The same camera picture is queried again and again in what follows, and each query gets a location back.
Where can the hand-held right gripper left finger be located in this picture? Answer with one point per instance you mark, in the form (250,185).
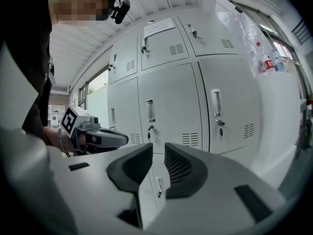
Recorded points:
(97,180)

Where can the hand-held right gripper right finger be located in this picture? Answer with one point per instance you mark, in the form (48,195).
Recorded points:
(220,192)

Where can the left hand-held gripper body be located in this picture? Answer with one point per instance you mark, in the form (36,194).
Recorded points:
(69,122)

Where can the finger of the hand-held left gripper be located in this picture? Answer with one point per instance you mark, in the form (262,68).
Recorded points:
(112,138)

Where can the locker door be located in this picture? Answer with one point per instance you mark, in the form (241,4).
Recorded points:
(161,172)

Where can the grey metal locker cabinet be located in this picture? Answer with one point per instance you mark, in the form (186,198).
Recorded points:
(171,94)

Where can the person's left forearm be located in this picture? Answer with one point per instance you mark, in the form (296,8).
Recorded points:
(50,136)

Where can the person's left hand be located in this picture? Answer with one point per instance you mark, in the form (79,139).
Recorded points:
(82,139)

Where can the small white device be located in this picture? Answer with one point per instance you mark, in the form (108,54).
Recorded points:
(55,121)

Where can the white shelf unit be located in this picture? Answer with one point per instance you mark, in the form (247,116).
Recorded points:
(50,111)

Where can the person's black shirt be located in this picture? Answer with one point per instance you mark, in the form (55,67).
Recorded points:
(45,94)

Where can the person's head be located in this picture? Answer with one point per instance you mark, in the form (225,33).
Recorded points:
(80,6)

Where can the white paper notice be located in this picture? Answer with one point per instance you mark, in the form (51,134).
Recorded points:
(159,27)

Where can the water bottle with red label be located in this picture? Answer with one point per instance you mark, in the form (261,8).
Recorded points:
(268,63)

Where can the water bottle with blue label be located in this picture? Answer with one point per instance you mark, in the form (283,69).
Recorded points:
(278,62)

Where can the clear plastic wrap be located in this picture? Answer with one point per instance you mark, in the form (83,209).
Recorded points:
(239,33)

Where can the black window frame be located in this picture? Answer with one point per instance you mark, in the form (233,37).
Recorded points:
(82,97)
(302,30)

